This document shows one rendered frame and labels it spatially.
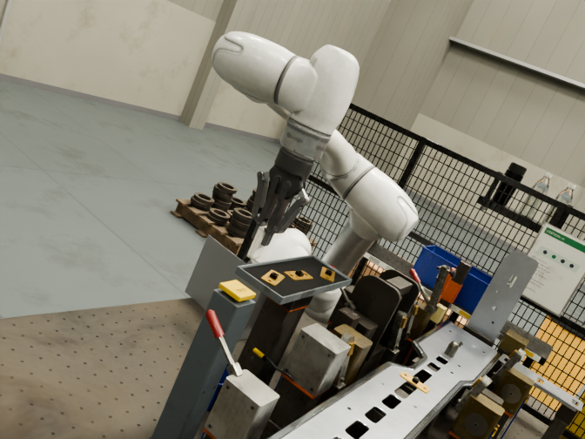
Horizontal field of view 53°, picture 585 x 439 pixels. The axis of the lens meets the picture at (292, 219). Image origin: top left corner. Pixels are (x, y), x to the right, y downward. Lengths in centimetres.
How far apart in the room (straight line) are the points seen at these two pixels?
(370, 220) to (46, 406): 93
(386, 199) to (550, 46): 1083
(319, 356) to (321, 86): 58
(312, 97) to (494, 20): 1174
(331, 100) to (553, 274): 162
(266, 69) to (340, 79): 14
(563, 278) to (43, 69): 671
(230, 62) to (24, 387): 90
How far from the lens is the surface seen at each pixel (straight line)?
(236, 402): 113
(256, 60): 113
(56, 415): 150
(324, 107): 110
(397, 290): 162
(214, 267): 211
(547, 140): 1194
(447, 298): 235
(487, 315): 231
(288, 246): 212
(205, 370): 129
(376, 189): 159
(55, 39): 795
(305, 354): 132
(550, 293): 254
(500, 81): 1239
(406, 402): 152
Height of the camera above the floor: 164
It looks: 15 degrees down
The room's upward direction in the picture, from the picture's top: 24 degrees clockwise
